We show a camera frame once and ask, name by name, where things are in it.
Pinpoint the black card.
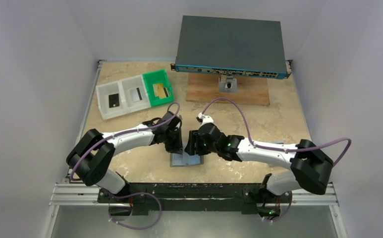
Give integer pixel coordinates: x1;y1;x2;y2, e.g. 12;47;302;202
108;93;120;108

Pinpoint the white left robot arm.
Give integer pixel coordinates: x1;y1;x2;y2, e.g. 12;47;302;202
66;111;183;203

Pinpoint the white left bin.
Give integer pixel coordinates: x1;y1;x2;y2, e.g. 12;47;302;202
96;81;128;120

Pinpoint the green bin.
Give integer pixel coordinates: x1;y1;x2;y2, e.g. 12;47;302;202
142;69;174;107

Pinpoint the brown wooden board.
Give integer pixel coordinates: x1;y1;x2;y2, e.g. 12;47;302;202
186;73;270;106

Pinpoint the grey leather card holder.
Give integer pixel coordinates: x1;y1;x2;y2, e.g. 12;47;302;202
170;152;204;167

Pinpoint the white bin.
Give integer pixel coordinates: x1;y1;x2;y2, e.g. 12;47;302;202
118;75;151;115
96;81;128;120

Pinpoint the gold card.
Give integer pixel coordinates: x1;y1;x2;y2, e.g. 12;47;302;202
153;83;166;99
159;87;170;99

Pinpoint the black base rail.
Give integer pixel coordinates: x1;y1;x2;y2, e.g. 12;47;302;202
97;182;292;218

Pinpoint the grey network switch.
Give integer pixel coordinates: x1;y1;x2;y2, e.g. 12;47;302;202
170;15;291;79

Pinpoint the aluminium frame rail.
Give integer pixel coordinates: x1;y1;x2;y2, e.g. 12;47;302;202
49;183;339;206

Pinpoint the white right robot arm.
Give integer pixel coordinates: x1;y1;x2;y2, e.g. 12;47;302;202
184;123;333;202

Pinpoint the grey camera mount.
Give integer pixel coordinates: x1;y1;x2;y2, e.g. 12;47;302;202
218;76;238;93

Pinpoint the white middle bin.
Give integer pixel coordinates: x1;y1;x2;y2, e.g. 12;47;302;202
118;75;151;115

